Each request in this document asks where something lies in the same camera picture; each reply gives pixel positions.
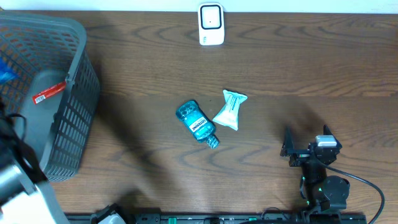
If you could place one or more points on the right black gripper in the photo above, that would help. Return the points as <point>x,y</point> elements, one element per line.
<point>288,143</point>

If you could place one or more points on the white wipes packet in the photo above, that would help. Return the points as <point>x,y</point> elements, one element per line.
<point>228,115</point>

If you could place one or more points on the blue mouthwash bottle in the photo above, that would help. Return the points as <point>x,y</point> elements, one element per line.
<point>202,129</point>

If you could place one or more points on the red coffee stick sachet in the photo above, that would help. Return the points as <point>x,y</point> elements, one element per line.
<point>48,93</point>

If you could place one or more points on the blue Oreo pack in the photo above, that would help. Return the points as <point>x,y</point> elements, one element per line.
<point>6,71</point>

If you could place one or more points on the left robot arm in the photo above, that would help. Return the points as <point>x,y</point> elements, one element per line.
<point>26,194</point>

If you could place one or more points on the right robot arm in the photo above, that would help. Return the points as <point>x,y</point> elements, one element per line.
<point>324,193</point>

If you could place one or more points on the grey plastic basket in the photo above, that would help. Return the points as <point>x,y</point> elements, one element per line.
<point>46,51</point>

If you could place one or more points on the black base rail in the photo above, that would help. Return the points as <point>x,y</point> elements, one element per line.
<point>115,213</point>

